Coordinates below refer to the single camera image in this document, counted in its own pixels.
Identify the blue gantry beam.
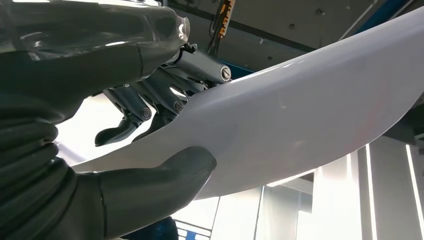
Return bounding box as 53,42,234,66
354,0,413,36

